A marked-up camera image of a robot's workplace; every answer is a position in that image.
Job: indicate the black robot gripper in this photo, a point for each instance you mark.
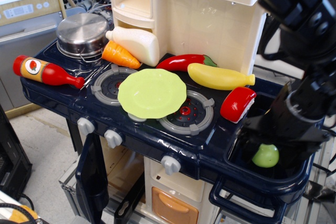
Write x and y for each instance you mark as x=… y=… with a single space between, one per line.
x=292 y=120

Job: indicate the green toy pear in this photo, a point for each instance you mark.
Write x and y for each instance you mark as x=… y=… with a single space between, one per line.
x=267 y=156

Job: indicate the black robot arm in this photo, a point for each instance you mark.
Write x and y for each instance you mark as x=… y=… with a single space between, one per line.
x=307 y=38

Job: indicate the light green plastic plate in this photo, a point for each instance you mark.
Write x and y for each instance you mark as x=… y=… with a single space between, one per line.
x=152 y=93

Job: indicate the red white toy sushi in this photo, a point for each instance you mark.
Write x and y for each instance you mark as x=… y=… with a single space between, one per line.
x=237 y=103

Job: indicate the yellow toy banana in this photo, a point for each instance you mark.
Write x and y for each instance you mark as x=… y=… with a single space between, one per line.
x=218 y=78

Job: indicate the grey stove knob right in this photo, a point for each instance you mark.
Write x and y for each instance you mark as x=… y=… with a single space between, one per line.
x=170 y=164

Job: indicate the grey stove knob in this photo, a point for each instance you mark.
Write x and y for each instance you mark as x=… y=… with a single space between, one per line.
x=113 y=138
x=85 y=126
x=170 y=164

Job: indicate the navy cream toy kitchen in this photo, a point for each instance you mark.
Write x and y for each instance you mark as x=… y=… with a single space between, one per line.
x=237 y=35

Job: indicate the orange toy drawer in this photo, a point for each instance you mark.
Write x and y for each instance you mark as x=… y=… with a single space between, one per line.
x=171 y=209

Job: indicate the red toy chili pepper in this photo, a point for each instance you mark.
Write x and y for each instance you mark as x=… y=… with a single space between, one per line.
x=181 y=62

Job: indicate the grey stove knob middle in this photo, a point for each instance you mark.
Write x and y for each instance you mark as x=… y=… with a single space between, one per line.
x=113 y=138

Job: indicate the cream toy milk bottle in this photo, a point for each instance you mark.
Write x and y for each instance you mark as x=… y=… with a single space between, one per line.
x=141 y=44

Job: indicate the navy oven door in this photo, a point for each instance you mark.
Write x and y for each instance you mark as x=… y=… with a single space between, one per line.
x=91 y=177

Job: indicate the orange toy carrot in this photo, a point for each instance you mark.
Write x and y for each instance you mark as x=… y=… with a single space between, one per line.
x=118 y=55

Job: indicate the grey stove knob left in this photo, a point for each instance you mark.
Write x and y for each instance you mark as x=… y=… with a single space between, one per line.
x=85 y=126

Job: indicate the stainless steel pot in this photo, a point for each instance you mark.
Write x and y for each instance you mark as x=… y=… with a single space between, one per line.
x=82 y=35

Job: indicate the red toy ketchup bottle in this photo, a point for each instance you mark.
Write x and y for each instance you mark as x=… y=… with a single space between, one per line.
x=45 y=72

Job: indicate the grey dishwasher appliance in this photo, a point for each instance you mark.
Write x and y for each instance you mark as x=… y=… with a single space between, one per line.
x=27 y=26

